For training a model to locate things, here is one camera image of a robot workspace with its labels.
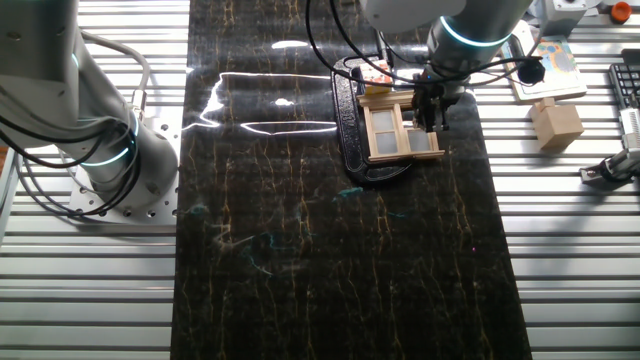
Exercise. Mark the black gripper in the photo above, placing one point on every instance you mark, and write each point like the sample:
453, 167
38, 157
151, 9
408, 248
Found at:
435, 92

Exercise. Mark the wooden sliding window model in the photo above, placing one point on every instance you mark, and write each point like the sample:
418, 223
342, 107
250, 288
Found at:
385, 142

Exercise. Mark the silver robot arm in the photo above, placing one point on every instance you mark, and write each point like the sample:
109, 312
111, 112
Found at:
40, 75

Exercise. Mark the rubik's cube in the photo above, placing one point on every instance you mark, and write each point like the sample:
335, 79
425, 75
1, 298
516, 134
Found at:
376, 85

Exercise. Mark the black C-clamp with silver screw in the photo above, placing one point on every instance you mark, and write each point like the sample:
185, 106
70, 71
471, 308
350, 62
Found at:
345, 125

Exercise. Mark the small cardboard piece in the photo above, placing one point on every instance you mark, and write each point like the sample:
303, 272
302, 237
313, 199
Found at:
557, 127

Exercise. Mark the colourful picture puzzle board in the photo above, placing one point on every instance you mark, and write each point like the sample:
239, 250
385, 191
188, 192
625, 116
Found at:
560, 65

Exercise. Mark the gray metal box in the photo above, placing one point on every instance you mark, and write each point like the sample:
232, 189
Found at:
570, 17

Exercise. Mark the black marble pattern mat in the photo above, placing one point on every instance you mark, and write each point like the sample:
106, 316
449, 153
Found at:
325, 275

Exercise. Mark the black keyboard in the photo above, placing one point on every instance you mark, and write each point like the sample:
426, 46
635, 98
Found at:
627, 80

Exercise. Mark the orange round knob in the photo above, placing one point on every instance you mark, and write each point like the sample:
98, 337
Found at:
621, 11

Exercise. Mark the silver robot mounting plate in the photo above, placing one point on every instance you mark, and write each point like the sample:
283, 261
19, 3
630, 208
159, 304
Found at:
160, 200

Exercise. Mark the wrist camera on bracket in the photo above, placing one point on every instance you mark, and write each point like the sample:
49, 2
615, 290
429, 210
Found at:
531, 71

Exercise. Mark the black camera ball mount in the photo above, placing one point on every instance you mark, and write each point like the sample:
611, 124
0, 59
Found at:
607, 170

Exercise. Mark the silver depth camera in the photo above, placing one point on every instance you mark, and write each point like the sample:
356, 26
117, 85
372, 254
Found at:
631, 127

